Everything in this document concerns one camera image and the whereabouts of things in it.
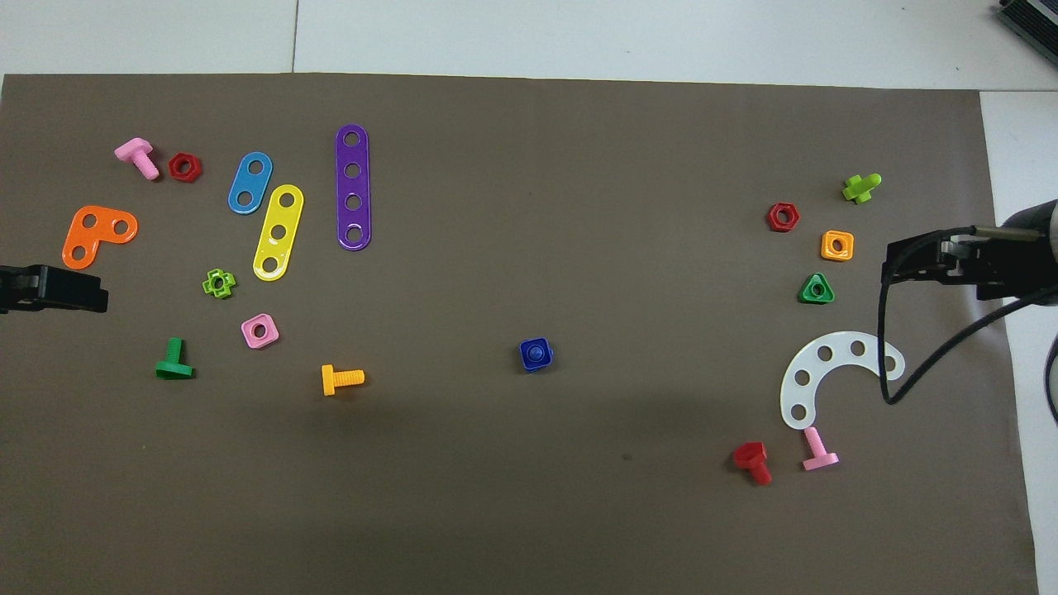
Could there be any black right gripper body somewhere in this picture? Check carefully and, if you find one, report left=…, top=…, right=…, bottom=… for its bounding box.
left=946, top=231, right=1058, bottom=288

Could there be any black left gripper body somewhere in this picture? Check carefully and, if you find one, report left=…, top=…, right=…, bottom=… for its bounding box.
left=0, top=264, right=42, bottom=315

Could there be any blue square plastic nut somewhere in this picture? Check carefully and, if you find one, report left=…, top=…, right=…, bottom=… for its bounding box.
left=519, top=337, right=555, bottom=374

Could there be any orange L-shaped plate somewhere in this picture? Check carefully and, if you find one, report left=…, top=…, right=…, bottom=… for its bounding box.
left=62, top=205, right=139, bottom=271

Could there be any lime green plastic bolt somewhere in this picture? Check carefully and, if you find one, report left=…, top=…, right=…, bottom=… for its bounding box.
left=841, top=173, right=883, bottom=205

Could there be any white curved perforated plate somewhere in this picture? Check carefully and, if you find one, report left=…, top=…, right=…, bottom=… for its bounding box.
left=779, top=331, right=906, bottom=431

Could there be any dark green plastic bolt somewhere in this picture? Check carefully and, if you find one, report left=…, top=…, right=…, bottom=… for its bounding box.
left=155, top=337, right=196, bottom=381

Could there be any pink plastic bolt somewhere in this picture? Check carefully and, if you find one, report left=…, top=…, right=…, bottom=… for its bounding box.
left=114, top=137, right=160, bottom=181
left=801, top=426, right=841, bottom=473

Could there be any pink square plastic nut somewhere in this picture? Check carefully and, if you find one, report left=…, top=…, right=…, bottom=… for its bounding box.
left=241, top=313, right=280, bottom=350

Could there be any blue two-hole strip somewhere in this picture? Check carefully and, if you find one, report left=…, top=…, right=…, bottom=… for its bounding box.
left=227, top=152, right=274, bottom=216

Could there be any yellow three-hole strip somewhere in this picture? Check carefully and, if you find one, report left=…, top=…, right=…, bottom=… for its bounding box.
left=252, top=183, right=305, bottom=283

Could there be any dark ribbed electronic device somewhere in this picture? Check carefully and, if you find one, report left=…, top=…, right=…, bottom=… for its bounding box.
left=996, top=0, right=1058, bottom=46

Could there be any red plastic bolt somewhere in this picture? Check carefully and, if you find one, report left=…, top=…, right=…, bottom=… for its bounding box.
left=732, top=441, right=774, bottom=487

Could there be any orange-yellow plastic bolt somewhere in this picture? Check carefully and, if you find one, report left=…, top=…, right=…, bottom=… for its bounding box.
left=322, top=364, right=365, bottom=397

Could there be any purple four-hole strip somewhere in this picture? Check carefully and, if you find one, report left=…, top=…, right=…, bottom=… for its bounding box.
left=335, top=124, right=372, bottom=251

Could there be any brown table mat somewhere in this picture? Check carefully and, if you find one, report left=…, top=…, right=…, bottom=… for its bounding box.
left=0, top=73, right=1038, bottom=595

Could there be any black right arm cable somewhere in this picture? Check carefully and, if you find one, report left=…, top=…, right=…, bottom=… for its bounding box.
left=878, top=227, right=1058, bottom=406

